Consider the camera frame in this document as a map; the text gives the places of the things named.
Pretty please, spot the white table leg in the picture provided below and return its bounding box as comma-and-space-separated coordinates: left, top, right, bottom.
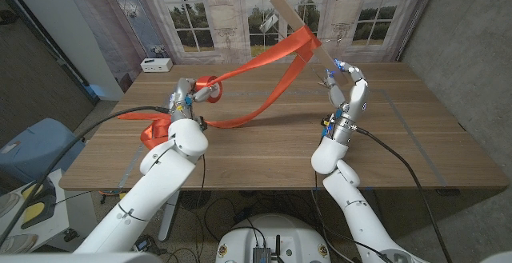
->
158, 190, 181, 243

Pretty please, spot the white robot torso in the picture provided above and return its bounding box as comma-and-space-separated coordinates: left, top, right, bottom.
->
214, 213, 332, 263

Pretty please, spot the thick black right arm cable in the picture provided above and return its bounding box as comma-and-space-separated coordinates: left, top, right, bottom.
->
354, 126, 455, 263

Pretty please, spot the wooden clip hanger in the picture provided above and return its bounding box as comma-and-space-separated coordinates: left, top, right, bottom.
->
258, 0, 349, 88

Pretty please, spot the blue plastic bin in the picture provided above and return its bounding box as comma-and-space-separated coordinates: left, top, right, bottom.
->
0, 118, 87, 184

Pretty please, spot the grey box on torso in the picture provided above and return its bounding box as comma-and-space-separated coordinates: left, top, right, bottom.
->
251, 245, 273, 263

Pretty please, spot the black device on floor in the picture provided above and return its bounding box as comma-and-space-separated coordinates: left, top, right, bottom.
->
134, 234, 155, 254

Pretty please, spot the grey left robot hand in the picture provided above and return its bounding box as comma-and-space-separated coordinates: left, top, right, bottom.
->
168, 77, 221, 122

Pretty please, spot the white power box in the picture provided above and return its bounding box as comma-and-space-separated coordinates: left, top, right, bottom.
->
139, 58, 174, 74

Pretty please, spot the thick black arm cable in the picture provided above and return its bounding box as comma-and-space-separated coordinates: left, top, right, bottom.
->
0, 106, 173, 248
354, 126, 455, 263

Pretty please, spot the orange ribbon with spool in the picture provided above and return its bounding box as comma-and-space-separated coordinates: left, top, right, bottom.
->
117, 25, 323, 151

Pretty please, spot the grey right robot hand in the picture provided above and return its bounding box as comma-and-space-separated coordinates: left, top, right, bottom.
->
322, 59, 370, 130

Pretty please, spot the black yellow foot pedal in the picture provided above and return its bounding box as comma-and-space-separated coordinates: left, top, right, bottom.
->
20, 199, 58, 230
20, 177, 53, 205

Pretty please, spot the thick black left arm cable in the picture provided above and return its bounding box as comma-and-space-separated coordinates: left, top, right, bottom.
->
0, 106, 173, 248

